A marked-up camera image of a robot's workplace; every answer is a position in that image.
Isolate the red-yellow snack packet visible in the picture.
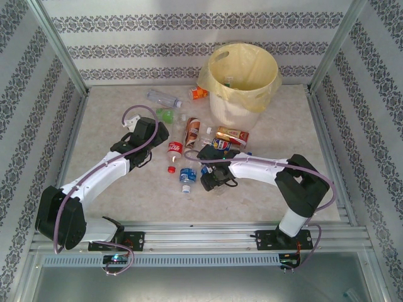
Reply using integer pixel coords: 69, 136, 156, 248
215, 125, 250, 148

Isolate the bottle blue label white cap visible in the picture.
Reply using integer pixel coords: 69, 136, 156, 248
178, 166, 198, 194

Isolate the cream plastic bin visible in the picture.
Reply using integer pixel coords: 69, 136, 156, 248
209, 43, 280, 126

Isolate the yellow-bagged trash bin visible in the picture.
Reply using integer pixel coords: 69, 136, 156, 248
197, 42, 283, 115

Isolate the pepsi bottle blue cap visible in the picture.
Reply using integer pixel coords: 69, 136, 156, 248
211, 137, 242, 152

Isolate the small clear plastic bottle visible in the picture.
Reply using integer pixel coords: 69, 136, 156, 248
198, 126, 218, 147

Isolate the clear bottle green label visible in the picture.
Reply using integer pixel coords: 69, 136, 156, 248
156, 108, 186, 123

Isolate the cola bottle red cap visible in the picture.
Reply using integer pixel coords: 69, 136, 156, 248
166, 140, 185, 175

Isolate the brown coffee drink bottle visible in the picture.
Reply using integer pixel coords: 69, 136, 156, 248
183, 116, 202, 148

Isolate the clear water bottle blue print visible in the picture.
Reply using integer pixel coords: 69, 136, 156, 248
146, 89, 183, 108

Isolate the grey metal shelf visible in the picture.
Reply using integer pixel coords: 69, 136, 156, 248
26, 251, 378, 302

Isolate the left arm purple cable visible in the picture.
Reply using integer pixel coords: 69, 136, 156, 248
54, 104, 160, 255

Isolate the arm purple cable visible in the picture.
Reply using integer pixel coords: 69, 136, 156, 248
183, 150, 335, 271
54, 104, 160, 255

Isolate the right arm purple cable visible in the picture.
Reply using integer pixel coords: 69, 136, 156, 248
183, 150, 335, 271

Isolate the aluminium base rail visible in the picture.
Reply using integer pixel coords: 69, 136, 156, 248
30, 221, 369, 252

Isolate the grey slotted cable duct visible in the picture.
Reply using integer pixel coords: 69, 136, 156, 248
40, 253, 303, 267

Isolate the aluminium side rail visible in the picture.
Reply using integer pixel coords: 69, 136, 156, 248
307, 87, 371, 227

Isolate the aluminium frame post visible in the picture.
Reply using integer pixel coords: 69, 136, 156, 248
307, 0, 369, 94
30, 0, 91, 95

